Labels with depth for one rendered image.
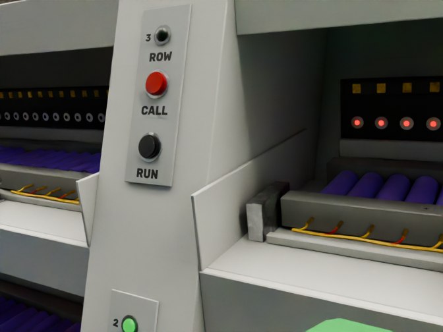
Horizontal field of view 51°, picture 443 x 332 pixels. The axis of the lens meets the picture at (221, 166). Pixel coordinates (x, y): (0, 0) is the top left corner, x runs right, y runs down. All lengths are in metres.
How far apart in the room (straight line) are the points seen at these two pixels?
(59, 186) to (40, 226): 0.07
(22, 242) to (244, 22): 0.25
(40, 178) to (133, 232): 0.19
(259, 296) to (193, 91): 0.13
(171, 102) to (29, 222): 0.18
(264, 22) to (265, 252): 0.15
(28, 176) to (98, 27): 0.18
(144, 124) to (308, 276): 0.15
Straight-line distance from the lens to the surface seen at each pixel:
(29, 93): 0.68
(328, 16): 0.29
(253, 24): 0.31
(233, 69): 0.31
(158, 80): 0.32
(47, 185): 0.48
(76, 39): 0.41
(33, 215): 0.44
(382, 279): 0.28
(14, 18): 0.47
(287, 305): 0.27
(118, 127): 0.34
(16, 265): 0.43
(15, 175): 0.52
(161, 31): 0.33
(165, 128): 0.31
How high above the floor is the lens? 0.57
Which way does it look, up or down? 3 degrees up
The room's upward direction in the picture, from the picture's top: 6 degrees clockwise
